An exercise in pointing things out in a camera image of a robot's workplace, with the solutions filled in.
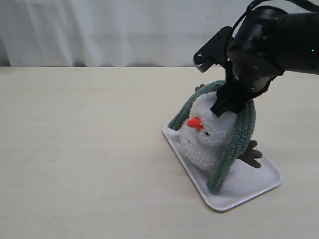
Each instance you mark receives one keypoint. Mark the white rectangular plastic tray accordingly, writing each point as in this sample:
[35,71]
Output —
[242,184]

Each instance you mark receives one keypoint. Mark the white plush snowman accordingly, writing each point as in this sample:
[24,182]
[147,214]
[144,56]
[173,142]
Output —
[203,135]

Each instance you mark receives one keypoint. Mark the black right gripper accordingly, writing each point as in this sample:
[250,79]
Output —
[255,59]

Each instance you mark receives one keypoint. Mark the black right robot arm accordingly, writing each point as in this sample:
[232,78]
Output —
[301,51]

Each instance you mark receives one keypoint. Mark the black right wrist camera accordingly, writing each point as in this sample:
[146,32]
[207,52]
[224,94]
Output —
[214,51]

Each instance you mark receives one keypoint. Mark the white backdrop curtain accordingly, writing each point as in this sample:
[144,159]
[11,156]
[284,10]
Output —
[110,33]

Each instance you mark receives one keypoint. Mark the green fuzzy scarf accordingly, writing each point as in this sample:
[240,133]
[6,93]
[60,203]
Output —
[241,146]

